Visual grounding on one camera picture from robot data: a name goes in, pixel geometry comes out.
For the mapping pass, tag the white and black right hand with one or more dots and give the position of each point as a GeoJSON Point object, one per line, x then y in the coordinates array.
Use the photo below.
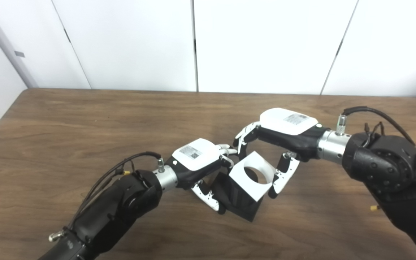
{"type": "Point", "coordinates": [287, 124]}

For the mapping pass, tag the white and black left hand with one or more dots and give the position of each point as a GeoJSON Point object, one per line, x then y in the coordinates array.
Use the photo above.
{"type": "Point", "coordinates": [197, 155]}

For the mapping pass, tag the white square piece with hole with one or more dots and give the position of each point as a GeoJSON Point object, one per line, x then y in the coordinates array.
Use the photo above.
{"type": "Point", "coordinates": [254, 191]}

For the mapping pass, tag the black peg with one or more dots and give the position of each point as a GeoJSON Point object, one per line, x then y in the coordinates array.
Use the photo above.
{"type": "Point", "coordinates": [242, 206]}

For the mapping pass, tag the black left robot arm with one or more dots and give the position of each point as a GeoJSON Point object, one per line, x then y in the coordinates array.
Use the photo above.
{"type": "Point", "coordinates": [121, 202]}

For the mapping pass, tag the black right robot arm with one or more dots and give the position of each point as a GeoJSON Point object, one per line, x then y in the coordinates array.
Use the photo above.
{"type": "Point", "coordinates": [385, 169]}

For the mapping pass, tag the small grey wall label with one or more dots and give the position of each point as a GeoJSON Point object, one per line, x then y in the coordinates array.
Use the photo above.
{"type": "Point", "coordinates": [20, 54]}

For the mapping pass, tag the grey wall corner post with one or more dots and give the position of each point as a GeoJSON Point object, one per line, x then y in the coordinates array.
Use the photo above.
{"type": "Point", "coordinates": [9, 50]}

